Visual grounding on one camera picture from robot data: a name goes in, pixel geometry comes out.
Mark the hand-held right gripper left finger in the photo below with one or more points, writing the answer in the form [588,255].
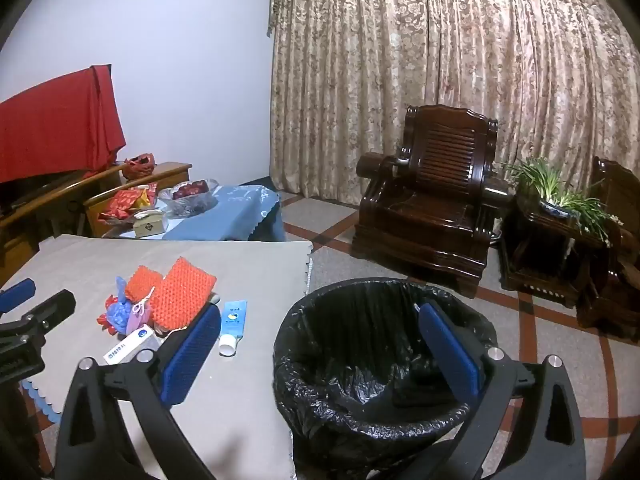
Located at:
[192,355]

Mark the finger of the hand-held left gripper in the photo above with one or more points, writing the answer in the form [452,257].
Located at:
[17,292]
[50,309]

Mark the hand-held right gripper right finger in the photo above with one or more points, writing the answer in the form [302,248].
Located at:
[450,345]

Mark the orange foam net sleeve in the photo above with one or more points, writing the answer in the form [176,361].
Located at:
[142,285]
[182,292]

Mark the blue plastic bag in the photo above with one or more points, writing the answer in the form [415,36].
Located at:
[120,312]

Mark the black bag lined trash bin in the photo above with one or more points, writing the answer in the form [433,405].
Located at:
[350,360]

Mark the white blue cream tube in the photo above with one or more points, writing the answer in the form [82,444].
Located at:
[232,325]

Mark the white medicine box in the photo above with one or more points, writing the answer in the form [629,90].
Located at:
[130,347]

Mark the dark wooden side table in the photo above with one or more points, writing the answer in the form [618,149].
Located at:
[535,255]

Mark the red foil packet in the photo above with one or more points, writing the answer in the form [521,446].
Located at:
[120,205]

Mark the gold box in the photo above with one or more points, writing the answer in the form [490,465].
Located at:
[149,226]

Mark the blue tablecloth side table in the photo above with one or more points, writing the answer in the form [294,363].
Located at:
[225,215]

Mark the dark wooden armchair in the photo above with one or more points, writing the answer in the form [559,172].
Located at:
[620,280]
[440,200]

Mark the yellow snack packet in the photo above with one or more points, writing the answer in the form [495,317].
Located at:
[146,196]

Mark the clear bag of red fruit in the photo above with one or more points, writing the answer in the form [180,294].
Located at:
[192,192]

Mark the red patterned plastic bag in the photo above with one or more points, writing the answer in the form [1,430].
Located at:
[137,165]

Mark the red cloth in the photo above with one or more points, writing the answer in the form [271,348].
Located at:
[55,125]

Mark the green potted plant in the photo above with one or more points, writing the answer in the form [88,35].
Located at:
[550,195]

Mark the beige patterned curtain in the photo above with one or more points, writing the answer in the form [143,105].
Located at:
[375,85]

